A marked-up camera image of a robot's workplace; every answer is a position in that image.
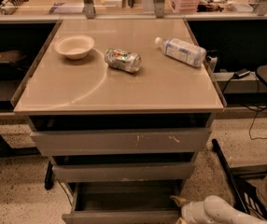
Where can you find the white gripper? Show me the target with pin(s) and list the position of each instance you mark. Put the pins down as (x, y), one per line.
(189, 210)

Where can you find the grey bottom drawer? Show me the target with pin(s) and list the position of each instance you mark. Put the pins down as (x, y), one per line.
(145, 202)

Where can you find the grey drawer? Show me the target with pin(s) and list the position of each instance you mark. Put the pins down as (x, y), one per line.
(145, 202)
(111, 142)
(123, 172)

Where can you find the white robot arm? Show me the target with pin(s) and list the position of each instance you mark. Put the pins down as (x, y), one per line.
(212, 210)

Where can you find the grey middle drawer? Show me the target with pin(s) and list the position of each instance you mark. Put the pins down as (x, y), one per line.
(123, 172)

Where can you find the grey top drawer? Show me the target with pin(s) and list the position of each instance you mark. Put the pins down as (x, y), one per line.
(111, 142)

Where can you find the grey drawer cabinet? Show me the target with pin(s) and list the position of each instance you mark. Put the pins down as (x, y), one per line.
(89, 95)

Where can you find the black power adapter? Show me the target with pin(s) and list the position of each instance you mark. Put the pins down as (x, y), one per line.
(241, 73)

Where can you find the crushed soda can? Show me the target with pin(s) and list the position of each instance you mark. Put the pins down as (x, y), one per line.
(123, 60)

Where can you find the clear plastic water bottle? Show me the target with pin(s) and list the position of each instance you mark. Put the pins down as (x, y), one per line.
(182, 51)

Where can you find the white paper bowl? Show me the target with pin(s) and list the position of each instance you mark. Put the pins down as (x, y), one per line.
(74, 47)

